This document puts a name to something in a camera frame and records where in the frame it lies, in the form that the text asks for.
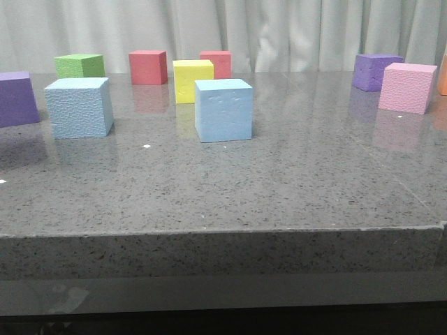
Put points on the light blue textured foam cube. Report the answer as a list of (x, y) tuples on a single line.
[(79, 107)]

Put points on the green foam cube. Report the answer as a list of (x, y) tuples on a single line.
[(80, 65)]

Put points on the red foam cube left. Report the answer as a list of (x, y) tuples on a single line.
[(148, 67)]

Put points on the orange foam cube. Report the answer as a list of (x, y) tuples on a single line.
[(442, 78)]

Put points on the yellow foam cube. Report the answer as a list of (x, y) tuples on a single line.
[(186, 72)]

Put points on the red foam cube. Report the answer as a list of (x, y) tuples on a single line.
[(222, 61), (148, 67)]

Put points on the pink foam cube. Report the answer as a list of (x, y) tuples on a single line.
[(407, 87)]

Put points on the white curtain backdrop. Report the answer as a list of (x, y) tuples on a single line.
[(263, 36)]

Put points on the purple foam cube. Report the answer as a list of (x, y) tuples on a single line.
[(18, 103), (369, 70)]

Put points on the purple foam cube left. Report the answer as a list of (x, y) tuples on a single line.
[(18, 103)]

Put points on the red foam cube right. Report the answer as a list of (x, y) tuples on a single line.
[(222, 61)]

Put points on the purple foam cube right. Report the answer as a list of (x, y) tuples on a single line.
[(369, 70)]

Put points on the light blue smooth foam cube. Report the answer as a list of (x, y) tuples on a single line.
[(223, 110)]

